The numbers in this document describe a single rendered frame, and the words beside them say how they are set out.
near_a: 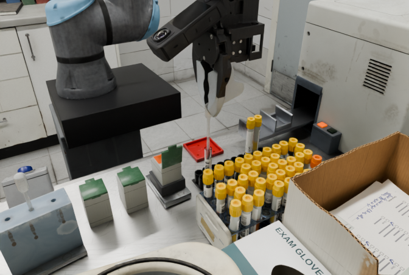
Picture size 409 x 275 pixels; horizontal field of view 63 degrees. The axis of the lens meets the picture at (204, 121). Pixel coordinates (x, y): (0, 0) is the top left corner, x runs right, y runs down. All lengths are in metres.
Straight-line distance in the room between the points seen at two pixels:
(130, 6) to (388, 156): 0.64
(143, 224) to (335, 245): 0.31
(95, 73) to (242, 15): 0.47
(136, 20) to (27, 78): 1.43
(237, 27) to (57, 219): 0.37
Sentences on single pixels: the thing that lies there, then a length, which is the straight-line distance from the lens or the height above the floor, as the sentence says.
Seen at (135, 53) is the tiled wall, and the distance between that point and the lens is 2.99.
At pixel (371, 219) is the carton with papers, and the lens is 0.58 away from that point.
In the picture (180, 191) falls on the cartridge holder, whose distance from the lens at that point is 0.63.
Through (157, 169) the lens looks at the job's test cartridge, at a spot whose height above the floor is 0.94.
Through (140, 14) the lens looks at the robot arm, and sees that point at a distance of 0.87.
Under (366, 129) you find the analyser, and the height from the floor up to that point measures 0.96.
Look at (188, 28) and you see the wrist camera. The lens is 0.45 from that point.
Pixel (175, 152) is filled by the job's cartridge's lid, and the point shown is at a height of 0.98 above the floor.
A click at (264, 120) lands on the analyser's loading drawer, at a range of 0.78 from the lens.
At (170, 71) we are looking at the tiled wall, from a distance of 3.18.
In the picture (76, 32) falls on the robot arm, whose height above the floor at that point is 1.10.
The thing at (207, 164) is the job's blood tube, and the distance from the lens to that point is 0.60.
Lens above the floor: 1.32
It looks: 31 degrees down
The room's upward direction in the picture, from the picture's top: straight up
